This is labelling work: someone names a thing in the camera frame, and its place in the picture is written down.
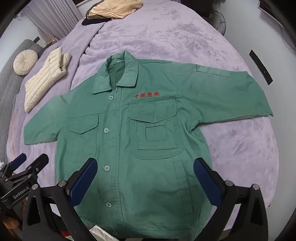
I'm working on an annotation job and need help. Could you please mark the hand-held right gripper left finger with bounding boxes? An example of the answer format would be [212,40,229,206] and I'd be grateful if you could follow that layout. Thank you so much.
[22,158,99,241]

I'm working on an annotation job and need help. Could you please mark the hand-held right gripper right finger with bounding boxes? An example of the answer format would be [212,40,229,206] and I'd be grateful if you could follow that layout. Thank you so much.
[193,158,270,241]

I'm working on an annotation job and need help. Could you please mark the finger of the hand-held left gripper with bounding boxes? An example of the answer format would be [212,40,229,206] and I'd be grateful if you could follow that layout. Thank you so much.
[6,153,49,186]
[0,155,27,177]

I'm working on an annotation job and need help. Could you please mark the green work jacket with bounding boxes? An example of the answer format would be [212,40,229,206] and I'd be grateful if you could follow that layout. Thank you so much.
[23,51,274,241]

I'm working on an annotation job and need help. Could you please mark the person's white garment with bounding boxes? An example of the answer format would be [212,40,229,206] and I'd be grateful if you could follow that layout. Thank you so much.
[89,225,118,241]

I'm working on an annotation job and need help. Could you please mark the cream puffer jacket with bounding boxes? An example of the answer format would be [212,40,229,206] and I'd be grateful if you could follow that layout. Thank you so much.
[24,46,72,114]

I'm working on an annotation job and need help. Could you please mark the round cream cushion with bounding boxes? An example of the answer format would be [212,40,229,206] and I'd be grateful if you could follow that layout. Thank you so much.
[13,50,38,76]

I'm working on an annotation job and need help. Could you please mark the small bedside items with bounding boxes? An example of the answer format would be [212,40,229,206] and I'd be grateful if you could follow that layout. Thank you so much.
[45,36,58,47]

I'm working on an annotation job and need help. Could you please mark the black remote on floor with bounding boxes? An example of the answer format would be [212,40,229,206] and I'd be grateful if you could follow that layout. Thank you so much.
[249,49,274,86]

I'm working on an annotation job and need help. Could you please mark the pale pleated curtain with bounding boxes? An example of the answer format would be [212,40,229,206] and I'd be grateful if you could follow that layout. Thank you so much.
[22,0,84,39]

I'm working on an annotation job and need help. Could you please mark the purple plush blanket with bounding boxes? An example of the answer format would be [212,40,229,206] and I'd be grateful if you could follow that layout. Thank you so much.
[10,0,279,223]

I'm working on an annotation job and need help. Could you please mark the black cloth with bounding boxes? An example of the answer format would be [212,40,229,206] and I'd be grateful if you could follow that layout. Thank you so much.
[81,17,109,26]

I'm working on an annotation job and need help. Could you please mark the standing fan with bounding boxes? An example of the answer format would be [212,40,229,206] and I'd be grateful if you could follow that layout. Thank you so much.
[214,10,226,36]

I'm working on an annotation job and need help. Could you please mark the beige ribbed sweater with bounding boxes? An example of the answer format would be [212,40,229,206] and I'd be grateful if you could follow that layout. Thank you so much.
[87,0,143,20]

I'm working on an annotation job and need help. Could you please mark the black hanging jacket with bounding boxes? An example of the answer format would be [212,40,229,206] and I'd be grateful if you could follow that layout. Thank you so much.
[196,0,220,16]

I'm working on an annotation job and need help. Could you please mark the monitor screen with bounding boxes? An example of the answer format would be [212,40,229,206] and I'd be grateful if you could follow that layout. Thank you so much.
[258,0,285,24]

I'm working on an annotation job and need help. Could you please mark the black cable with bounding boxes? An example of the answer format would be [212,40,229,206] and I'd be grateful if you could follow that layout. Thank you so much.
[279,23,296,50]

